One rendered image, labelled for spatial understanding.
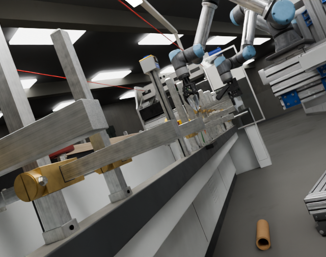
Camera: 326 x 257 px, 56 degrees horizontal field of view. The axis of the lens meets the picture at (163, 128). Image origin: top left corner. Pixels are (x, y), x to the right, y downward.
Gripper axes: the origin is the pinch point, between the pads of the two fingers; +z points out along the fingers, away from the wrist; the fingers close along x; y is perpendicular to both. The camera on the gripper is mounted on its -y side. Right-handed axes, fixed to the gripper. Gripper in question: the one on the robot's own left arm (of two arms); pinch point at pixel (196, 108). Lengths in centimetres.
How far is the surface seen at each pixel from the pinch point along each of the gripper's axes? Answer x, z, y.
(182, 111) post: -8.7, -1.1, 2.9
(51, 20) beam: -101, -213, -255
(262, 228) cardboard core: 14, 84, -21
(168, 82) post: -9.5, -19.4, 2.6
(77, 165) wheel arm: -45, 11, 118
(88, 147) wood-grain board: -52, 3, 64
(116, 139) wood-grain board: -44, 3, 42
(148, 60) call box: -17.9, -28.0, 29.0
